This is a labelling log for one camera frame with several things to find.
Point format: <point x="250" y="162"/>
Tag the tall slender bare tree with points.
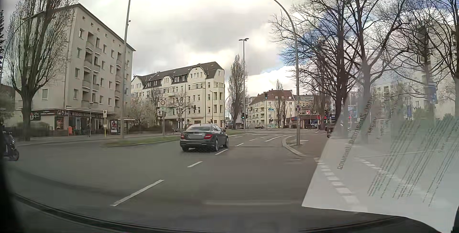
<point x="236" y="89"/>

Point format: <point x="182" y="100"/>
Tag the traffic light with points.
<point x="242" y="116"/>

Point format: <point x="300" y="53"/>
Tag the cream building with dark roof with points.
<point x="193" y="93"/>

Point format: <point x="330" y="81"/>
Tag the cream building with red roof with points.
<point x="270" y="109"/>

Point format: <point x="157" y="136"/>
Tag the dark grey sedan car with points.
<point x="203" y="137"/>

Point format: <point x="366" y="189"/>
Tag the small bare tree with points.
<point x="181" y="107"/>

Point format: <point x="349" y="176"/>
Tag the grey asphalt road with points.
<point x="251" y="168"/>

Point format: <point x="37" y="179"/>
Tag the no stopping sign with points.
<point x="298" y="109"/>

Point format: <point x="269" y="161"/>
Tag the low shop building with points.
<point x="304" y="120"/>

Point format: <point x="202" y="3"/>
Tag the blossoming bush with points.
<point x="141" y="112"/>

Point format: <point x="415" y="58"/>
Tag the grass traffic island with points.
<point x="143" y="140"/>

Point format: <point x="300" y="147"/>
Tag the bus stop shelter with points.
<point x="120" y="125"/>

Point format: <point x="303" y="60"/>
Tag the car's own bonnet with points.
<point x="215" y="227"/>

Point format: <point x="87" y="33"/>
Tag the road markings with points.
<point x="138" y="192"/>

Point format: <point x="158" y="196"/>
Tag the row of bare trees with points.
<point x="358" y="46"/>

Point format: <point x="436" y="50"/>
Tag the grey apartment building with shops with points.
<point x="86" y="82"/>

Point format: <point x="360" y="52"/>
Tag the pale building behind trees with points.
<point x="412" y="93"/>

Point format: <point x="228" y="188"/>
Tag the blue sign on pole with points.
<point x="431" y="93"/>

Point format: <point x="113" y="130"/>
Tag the large bare tree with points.
<point x="28" y="57"/>

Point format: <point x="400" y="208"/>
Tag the person on motorcycle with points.
<point x="10" y="147"/>

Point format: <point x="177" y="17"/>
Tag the double-headed lamp post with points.
<point x="244" y="82"/>

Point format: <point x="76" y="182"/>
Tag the round road sign on post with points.
<point x="162" y="108"/>

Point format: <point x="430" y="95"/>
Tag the curved street lamp post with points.
<point x="296" y="82"/>

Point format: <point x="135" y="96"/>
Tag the tall grey lamp post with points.
<point x="124" y="68"/>

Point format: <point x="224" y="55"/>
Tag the bus stop sign post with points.
<point x="104" y="118"/>

